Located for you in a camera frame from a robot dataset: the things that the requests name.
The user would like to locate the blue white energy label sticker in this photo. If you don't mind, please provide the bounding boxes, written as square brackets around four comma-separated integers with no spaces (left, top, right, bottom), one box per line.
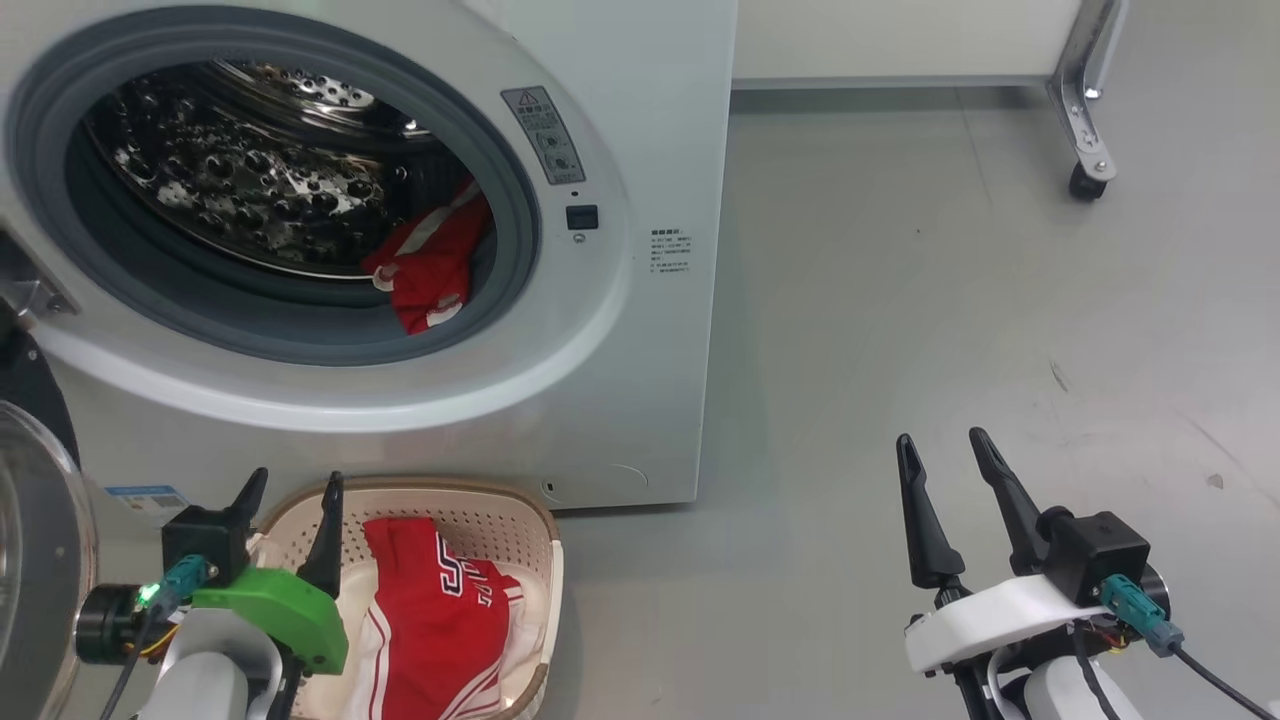
[105,485,191,526]

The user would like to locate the black cable teal plug arm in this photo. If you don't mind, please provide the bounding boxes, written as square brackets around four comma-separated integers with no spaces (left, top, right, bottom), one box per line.
[1100,575,1280,720]
[100,555,216,720]

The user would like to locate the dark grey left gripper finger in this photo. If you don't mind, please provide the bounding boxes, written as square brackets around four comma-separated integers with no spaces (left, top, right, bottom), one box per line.
[297,472,346,599]
[228,467,269,531]

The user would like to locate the grey warning label sticker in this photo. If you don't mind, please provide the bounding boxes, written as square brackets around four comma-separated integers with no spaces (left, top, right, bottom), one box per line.
[500,85,587,186]

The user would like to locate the metal frame leg with caster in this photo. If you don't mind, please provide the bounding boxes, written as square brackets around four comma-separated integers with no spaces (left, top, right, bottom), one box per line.
[1045,0,1131,203]

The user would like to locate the black cable teal plug right arm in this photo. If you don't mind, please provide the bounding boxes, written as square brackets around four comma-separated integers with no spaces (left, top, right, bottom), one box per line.
[1100,575,1280,720]

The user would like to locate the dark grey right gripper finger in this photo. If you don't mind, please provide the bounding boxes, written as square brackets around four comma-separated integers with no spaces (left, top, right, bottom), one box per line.
[895,433,967,591]
[968,427,1051,576]

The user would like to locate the black glass washing machine door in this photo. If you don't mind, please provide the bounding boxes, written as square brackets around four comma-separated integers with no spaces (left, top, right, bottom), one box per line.
[0,300,99,720]

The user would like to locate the red white printed jersey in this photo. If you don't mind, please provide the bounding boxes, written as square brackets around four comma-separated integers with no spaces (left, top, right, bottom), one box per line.
[335,517,536,720]

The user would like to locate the cream perforated laundry basket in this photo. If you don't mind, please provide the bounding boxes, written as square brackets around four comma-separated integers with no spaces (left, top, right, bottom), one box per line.
[245,478,564,720]

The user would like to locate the white partition board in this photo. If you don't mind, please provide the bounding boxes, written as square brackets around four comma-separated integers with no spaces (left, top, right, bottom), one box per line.
[732,0,1086,91]

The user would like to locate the black cable teal plug left arm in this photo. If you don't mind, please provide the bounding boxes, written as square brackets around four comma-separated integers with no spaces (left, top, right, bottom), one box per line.
[100,555,216,720]

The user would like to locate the white front-load washing machine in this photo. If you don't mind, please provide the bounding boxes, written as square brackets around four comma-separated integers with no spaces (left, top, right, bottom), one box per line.
[0,0,739,591]

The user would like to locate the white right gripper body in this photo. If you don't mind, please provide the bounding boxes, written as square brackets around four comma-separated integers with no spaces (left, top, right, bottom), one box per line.
[905,575,1116,676]

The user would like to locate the black cylindrical left gripper motor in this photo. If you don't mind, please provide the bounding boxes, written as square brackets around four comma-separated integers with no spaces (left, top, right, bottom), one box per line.
[76,585,151,666]

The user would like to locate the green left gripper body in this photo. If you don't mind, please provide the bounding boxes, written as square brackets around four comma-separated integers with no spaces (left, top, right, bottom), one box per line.
[192,568,349,676]

